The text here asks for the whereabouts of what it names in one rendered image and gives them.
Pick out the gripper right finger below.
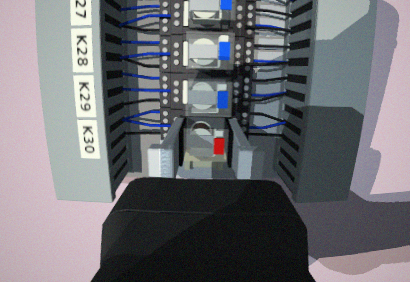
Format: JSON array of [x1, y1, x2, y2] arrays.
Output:
[[225, 119, 265, 180]]

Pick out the grey relay panel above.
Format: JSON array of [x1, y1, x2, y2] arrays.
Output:
[[35, 0, 377, 203]]

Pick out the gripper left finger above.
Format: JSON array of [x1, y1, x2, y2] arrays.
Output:
[[148, 118, 187, 178]]

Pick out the grey relay with red button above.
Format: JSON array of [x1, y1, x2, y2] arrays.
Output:
[[183, 116, 229, 162]]

